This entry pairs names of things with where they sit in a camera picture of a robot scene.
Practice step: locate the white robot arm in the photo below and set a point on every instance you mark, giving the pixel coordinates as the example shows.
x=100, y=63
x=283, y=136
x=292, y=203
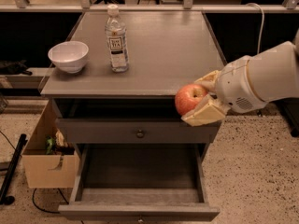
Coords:
x=274, y=73

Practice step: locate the white bowl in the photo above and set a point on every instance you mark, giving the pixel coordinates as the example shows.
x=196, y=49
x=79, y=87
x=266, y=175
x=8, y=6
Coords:
x=69, y=56

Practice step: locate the black pole stand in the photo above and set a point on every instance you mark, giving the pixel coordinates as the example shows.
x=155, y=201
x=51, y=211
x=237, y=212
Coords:
x=4, y=198

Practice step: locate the grey open middle drawer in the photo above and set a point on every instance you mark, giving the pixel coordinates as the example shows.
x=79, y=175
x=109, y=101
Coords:
x=140, y=183

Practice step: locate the grey top drawer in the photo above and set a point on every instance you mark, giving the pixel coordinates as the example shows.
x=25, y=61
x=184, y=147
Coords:
x=135, y=131

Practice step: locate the red apple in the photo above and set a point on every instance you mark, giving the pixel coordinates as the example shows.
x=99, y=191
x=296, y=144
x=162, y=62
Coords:
x=188, y=97

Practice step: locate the cardboard box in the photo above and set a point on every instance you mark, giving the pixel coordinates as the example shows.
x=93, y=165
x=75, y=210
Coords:
x=47, y=171

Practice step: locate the clear plastic water bottle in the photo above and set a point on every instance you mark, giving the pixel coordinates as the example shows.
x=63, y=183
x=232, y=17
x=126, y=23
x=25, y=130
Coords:
x=115, y=30

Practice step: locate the green item in box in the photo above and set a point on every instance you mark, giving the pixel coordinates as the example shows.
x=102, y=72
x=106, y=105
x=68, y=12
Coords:
x=50, y=145

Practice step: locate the black object on ledge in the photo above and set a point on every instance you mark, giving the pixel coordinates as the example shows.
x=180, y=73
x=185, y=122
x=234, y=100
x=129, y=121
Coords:
x=14, y=68

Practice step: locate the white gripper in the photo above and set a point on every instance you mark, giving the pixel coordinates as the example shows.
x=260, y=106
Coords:
x=237, y=84

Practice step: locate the grey wooden drawer cabinet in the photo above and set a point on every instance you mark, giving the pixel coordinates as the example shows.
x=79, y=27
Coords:
x=167, y=50

